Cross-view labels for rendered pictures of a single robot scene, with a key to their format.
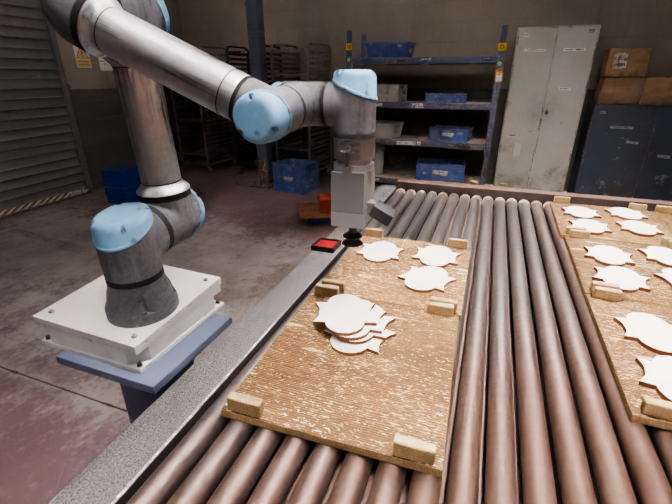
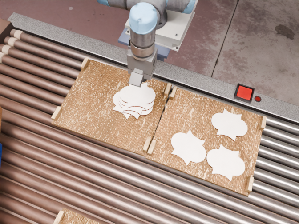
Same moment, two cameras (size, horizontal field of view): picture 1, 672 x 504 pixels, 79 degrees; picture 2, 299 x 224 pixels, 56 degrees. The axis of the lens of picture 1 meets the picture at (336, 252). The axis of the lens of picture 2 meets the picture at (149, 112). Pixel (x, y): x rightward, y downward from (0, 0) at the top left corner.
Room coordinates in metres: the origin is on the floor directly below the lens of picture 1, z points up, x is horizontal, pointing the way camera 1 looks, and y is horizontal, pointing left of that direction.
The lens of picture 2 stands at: (0.76, -0.61, 1.98)
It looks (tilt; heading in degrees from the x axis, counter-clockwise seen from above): 63 degrees down; 87
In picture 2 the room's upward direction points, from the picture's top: 4 degrees clockwise
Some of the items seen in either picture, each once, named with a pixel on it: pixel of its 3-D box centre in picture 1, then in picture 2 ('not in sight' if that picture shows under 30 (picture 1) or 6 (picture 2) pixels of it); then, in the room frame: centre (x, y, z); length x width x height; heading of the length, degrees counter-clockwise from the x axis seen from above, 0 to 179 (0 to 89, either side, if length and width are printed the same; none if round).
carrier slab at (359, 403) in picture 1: (358, 357); (114, 103); (0.64, -0.04, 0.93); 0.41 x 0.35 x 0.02; 162
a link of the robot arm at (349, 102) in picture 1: (353, 104); (143, 25); (0.75, -0.03, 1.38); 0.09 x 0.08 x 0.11; 72
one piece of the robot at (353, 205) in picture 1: (364, 193); (139, 64); (0.74, -0.05, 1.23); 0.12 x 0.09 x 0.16; 71
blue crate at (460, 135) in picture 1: (451, 133); not in sight; (5.40, -1.48, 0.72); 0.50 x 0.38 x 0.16; 62
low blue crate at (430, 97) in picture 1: (445, 98); not in sight; (5.39, -1.36, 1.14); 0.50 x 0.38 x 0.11; 78
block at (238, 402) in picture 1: (245, 404); (85, 63); (0.49, 0.14, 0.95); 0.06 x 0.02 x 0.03; 72
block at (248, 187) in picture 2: (457, 243); (249, 184); (1.17, -0.38, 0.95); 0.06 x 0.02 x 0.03; 70
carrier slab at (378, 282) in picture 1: (401, 268); (207, 137); (1.03, -0.19, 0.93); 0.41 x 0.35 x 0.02; 160
